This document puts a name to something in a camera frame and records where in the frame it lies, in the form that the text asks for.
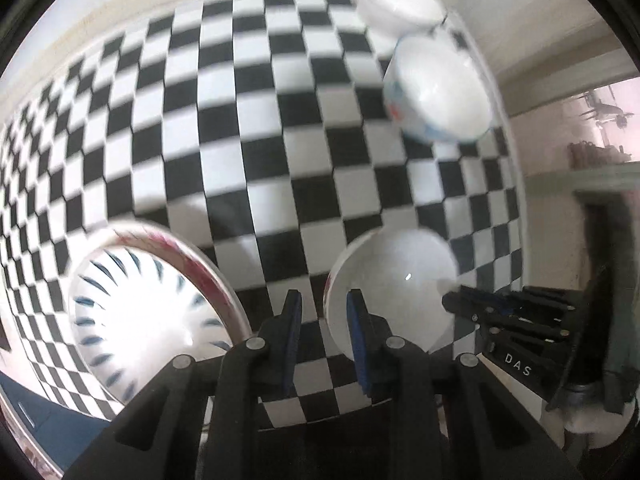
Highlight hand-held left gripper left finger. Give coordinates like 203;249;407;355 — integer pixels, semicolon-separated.
60;289;305;480

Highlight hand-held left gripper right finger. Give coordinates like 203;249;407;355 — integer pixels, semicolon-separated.
346;287;583;480

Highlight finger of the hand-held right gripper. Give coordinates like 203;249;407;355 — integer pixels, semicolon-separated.
472;316;571;346
442;285;576;321

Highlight white bowl with red flowers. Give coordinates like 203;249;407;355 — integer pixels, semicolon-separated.
324;227;461;361

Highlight white plate with pink flowers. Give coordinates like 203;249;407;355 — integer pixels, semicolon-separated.
75;221;253;346

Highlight white plate with dark stripes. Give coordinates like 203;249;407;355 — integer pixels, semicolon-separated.
67;247;236;406

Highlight white bowl with blue print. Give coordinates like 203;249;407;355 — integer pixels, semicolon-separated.
382;35;493;143

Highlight frosted glass sliding door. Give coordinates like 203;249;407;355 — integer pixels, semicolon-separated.
495;67;640;271

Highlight black and white checkered cloth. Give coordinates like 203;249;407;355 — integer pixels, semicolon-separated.
0;0;526;431

